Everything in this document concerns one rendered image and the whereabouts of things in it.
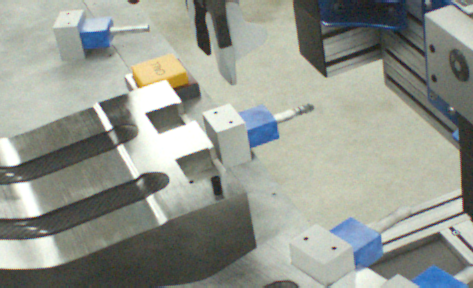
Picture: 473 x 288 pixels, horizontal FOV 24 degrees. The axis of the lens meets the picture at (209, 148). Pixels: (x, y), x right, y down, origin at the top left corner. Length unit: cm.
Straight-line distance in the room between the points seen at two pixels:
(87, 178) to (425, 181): 149
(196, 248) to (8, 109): 49
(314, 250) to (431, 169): 159
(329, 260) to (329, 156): 168
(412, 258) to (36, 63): 81
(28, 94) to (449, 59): 65
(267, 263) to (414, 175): 155
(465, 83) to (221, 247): 29
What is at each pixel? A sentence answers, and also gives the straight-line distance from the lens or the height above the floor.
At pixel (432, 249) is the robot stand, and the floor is 21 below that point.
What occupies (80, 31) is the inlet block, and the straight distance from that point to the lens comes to 157.
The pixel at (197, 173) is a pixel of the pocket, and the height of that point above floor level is 86.
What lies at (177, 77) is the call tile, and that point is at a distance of 142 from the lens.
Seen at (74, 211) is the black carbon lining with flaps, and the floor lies 88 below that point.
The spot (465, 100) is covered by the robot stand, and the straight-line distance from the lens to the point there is 112.
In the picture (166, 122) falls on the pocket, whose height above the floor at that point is 87.
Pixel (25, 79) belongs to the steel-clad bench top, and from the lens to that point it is 158.
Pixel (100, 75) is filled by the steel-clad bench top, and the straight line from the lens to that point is 154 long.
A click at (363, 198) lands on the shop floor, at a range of 253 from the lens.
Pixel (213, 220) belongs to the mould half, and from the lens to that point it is 110.
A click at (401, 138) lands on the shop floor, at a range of 271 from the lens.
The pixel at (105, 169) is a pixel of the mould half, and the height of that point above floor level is 89.
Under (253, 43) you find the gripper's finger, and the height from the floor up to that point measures 96.
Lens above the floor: 153
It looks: 34 degrees down
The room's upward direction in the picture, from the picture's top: 11 degrees counter-clockwise
